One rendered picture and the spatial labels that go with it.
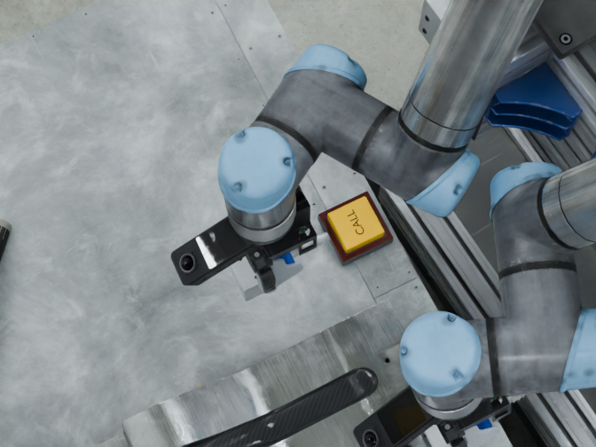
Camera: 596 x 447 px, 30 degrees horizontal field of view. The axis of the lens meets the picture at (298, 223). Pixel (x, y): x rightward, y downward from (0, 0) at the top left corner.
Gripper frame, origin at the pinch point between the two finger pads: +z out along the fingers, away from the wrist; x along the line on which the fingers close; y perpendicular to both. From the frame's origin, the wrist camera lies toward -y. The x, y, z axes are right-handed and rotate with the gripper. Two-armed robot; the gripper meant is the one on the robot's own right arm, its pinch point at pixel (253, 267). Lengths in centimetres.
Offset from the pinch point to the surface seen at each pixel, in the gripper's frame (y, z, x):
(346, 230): 14.7, 11.3, 2.2
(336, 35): 48, 95, 67
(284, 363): -1.5, 6.6, -11.5
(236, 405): -9.4, 5.4, -13.9
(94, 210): -15.5, 15.0, 21.8
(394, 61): 57, 95, 55
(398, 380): 11.0, 8.7, -19.8
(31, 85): -16.2, 15.0, 44.0
